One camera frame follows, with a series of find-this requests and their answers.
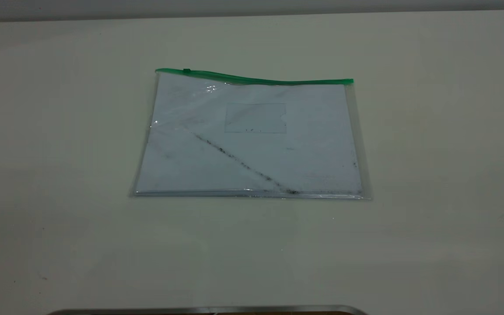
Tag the clear plastic green-zip bag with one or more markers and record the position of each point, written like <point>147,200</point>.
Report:
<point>252,153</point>

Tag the silver metal frame edge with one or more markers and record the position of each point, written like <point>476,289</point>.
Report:
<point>208,310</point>

